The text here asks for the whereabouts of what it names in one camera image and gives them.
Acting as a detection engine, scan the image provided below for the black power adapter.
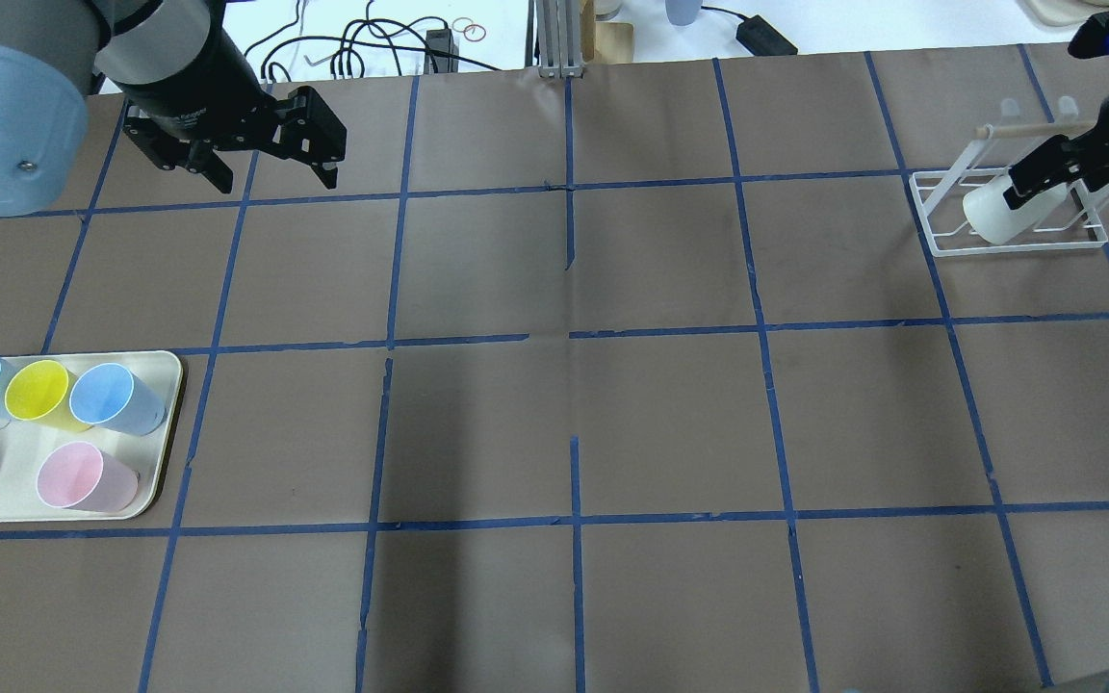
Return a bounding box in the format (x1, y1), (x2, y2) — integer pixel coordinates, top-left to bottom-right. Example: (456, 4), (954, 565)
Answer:
(735, 14), (798, 57)

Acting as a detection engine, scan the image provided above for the yellow cup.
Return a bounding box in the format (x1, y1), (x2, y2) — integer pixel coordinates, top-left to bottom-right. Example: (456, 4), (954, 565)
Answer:
(4, 359), (92, 434)

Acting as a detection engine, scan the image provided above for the white ikea cup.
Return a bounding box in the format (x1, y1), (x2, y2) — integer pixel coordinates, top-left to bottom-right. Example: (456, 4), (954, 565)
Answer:
(963, 172), (1069, 245)

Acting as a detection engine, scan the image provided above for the light blue cup on desk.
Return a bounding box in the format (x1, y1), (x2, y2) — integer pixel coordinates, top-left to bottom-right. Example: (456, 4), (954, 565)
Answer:
(664, 0), (703, 27)

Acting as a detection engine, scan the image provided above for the white wire cup rack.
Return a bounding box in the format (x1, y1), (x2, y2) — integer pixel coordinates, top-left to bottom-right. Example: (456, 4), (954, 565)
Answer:
(908, 95), (1109, 258)

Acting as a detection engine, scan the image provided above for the blue cup right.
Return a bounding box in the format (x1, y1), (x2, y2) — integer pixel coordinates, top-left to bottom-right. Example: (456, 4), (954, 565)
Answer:
(67, 363), (167, 437)

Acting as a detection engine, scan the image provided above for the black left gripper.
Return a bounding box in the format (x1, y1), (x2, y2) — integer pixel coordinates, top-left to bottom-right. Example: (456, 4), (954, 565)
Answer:
(120, 19), (348, 194)

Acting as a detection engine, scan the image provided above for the wooden mug tree stand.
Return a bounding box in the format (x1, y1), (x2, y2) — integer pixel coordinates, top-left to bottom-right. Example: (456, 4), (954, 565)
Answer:
(580, 1), (635, 64)

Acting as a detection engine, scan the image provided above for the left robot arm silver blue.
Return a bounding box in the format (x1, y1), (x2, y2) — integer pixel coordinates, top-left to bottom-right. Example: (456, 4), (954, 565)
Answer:
(0, 1), (348, 217)

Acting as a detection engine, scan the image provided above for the pink cup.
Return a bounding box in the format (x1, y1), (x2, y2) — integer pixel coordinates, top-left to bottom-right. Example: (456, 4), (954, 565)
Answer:
(35, 440), (140, 513)

